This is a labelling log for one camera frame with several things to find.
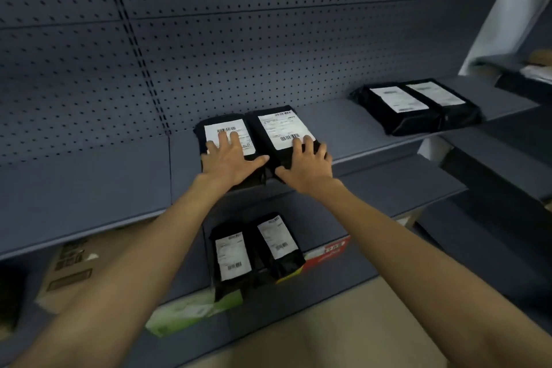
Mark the person's right hand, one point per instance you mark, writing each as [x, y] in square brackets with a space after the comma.
[310, 173]

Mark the person's left hand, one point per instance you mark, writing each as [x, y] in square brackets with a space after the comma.
[228, 163]

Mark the black bag package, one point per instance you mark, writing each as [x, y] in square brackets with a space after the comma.
[457, 115]
[233, 255]
[215, 126]
[276, 130]
[396, 100]
[276, 238]

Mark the person's right forearm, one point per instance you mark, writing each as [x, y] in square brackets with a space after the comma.
[431, 277]

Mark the person's left forearm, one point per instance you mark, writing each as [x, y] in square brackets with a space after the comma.
[129, 277]

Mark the red printed carton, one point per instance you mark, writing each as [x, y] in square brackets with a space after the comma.
[327, 253]

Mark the small cardboard box white sticker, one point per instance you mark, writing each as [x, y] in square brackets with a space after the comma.
[407, 220]

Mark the grey pegboard shelving unit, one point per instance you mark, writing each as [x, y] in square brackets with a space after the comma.
[496, 152]
[258, 35]

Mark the green printed box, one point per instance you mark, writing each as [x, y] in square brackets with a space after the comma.
[185, 311]

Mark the brown cardboard box black print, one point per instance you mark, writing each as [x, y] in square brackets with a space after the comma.
[73, 268]

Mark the white flat envelope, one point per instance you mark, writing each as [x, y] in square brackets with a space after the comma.
[537, 73]

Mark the flat cardboard box red tape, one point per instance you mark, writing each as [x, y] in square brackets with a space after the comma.
[541, 57]

